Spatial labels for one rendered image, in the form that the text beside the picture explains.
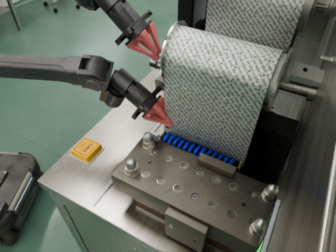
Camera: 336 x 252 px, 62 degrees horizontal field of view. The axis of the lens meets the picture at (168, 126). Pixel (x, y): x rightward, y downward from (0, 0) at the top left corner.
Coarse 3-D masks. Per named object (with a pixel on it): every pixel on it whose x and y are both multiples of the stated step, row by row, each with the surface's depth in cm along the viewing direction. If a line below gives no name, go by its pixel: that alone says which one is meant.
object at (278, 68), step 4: (280, 56) 56; (284, 56) 56; (280, 60) 55; (276, 64) 55; (280, 64) 55; (276, 68) 55; (280, 68) 55; (276, 72) 55; (272, 76) 55; (276, 76) 55; (272, 80) 55; (272, 84) 55; (268, 88) 56; (272, 88) 55; (268, 92) 56; (268, 96) 57; (264, 100) 58; (268, 100) 58; (264, 104) 60
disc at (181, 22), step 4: (180, 20) 65; (176, 24) 63; (180, 24) 65; (184, 24) 67; (172, 28) 62; (168, 32) 62; (172, 32) 63; (168, 36) 62; (164, 40) 62; (168, 40) 62; (164, 44) 62; (164, 48) 62; (164, 52) 63; (160, 56) 62; (160, 60) 63; (160, 64) 63; (160, 68) 64; (160, 72) 66
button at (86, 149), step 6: (84, 138) 92; (78, 144) 90; (84, 144) 90; (90, 144) 90; (96, 144) 90; (72, 150) 88; (78, 150) 88; (84, 150) 88; (90, 150) 88; (96, 150) 90; (78, 156) 88; (84, 156) 87; (90, 156) 88
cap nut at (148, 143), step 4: (148, 132) 73; (144, 136) 73; (148, 136) 73; (152, 136) 74; (144, 140) 74; (148, 140) 73; (152, 140) 74; (144, 144) 74; (148, 144) 74; (152, 144) 75; (144, 148) 75; (148, 148) 75
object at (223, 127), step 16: (176, 96) 69; (192, 96) 66; (176, 112) 73; (192, 112) 70; (208, 112) 67; (224, 112) 65; (240, 112) 62; (176, 128) 77; (192, 128) 73; (208, 128) 70; (224, 128) 68; (240, 128) 65; (208, 144) 74; (224, 144) 71; (240, 144) 68; (240, 160) 72
